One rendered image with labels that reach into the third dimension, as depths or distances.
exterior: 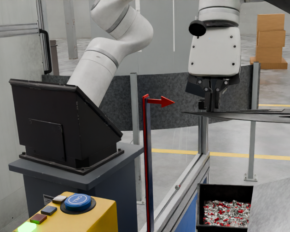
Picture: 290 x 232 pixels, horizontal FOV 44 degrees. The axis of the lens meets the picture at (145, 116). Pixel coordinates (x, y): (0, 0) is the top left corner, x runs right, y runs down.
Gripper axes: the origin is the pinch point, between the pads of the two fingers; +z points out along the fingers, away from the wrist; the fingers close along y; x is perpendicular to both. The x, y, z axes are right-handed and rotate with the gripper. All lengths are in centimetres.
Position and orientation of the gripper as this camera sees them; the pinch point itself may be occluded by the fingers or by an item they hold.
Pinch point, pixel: (212, 102)
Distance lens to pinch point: 75.2
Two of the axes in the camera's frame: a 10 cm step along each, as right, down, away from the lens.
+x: 3.9, 0.3, 9.2
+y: 9.2, 0.7, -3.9
